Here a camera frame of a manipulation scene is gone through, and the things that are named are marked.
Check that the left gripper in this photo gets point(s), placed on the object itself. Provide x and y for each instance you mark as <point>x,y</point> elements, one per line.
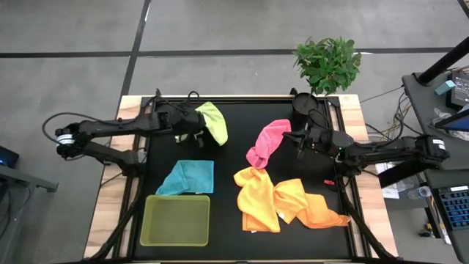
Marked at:
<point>183,122</point>

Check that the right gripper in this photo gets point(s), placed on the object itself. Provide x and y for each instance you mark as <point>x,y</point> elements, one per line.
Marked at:
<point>318,139</point>

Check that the lime green microfiber towel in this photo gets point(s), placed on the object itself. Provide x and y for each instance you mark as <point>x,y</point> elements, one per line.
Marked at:
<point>216,122</point>

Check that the teal microfiber towel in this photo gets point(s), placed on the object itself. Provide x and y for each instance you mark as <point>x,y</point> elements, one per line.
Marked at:
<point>190,177</point>

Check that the yellow microfiber towel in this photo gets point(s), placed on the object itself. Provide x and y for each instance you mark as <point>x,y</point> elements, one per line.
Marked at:
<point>256,198</point>

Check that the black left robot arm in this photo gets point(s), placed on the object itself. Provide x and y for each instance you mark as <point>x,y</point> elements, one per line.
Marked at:
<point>66,139</point>

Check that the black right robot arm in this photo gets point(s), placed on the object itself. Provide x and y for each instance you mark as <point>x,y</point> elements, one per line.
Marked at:
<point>432,144</point>

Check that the pink microfiber towel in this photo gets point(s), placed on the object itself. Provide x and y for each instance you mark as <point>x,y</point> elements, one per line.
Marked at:
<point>267,143</point>

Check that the orange microfiber towel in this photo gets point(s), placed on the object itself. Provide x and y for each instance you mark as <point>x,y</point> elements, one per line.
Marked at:
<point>311,209</point>

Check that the black plant pot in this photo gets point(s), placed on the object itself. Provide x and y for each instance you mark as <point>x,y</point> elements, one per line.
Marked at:
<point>303,102</point>

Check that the small red object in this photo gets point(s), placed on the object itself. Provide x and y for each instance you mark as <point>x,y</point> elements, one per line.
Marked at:
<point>329,182</point>

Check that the green plastic bin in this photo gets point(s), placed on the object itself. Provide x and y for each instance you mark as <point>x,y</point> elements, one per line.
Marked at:
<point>176,220</point>

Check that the green leafy plant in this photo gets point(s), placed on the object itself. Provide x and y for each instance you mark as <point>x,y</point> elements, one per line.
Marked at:
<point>326,64</point>

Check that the white paper sheets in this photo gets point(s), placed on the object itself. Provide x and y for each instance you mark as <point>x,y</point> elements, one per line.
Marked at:
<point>390,192</point>

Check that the black desk support beam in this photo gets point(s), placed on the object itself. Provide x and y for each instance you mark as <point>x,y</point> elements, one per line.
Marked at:
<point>403,172</point>

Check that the clear plastic bottle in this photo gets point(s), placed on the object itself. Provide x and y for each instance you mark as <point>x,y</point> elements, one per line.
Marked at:
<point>421,192</point>

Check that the grey side desk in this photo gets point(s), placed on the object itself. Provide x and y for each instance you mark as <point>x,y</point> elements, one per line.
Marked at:
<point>436,154</point>

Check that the small teal box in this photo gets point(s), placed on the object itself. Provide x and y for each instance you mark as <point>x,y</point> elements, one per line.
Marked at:
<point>445,88</point>

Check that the tablet with blue screen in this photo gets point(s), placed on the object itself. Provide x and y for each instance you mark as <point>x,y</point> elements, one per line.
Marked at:
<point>458,122</point>

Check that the black round pole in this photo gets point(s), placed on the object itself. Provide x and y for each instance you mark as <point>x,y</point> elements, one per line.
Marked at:
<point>443,62</point>

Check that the black electronic box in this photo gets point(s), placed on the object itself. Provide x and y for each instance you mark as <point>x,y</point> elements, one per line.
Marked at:
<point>459,91</point>

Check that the black keyboard blue keys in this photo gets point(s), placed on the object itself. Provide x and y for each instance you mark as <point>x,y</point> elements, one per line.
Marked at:
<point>456,209</point>

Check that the grey low desk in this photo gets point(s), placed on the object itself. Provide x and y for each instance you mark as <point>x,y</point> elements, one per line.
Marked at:
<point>22,177</point>

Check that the black device blue light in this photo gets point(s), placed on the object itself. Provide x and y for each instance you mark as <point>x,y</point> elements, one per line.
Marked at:
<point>8,157</point>

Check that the black aluminium table frame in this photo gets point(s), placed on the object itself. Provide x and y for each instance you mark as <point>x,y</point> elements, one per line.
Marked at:
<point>249,99</point>

